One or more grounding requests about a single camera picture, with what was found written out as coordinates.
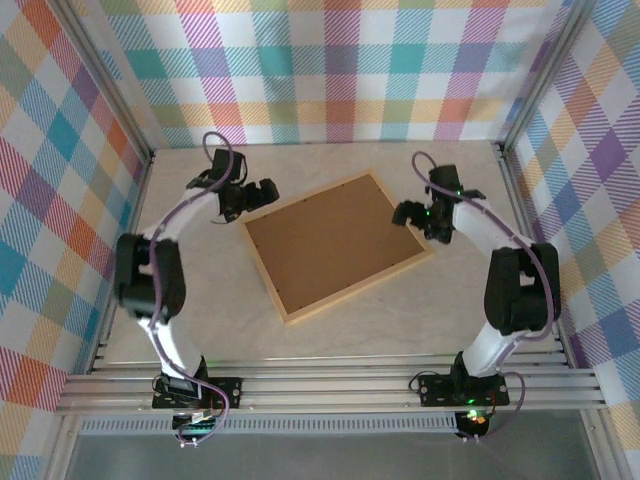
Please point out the light wooden picture frame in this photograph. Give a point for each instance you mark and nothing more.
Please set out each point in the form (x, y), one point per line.
(359, 285)

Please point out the brown frame backing board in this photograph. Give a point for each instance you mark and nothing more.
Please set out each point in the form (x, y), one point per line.
(335, 245)

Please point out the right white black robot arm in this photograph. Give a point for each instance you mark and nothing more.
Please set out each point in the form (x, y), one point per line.
(470, 225)

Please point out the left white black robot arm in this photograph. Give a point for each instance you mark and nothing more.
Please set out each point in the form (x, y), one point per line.
(190, 215)

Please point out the wide aluminium base beam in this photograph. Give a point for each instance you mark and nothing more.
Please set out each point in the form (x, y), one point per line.
(325, 395)

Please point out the aluminium lower strut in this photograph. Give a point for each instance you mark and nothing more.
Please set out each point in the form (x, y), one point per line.
(602, 440)
(60, 445)

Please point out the aluminium side rail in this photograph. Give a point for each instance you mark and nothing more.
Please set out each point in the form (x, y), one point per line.
(517, 190)
(137, 200)

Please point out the aluminium corner post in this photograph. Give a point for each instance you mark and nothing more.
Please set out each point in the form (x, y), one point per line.
(546, 75)
(115, 95)

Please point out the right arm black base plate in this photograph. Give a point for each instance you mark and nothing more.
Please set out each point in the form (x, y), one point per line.
(435, 390)

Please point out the aluminium table edge rail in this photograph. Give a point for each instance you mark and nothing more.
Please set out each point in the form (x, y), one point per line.
(325, 364)

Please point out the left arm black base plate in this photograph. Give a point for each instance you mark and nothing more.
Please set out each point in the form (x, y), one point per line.
(230, 387)

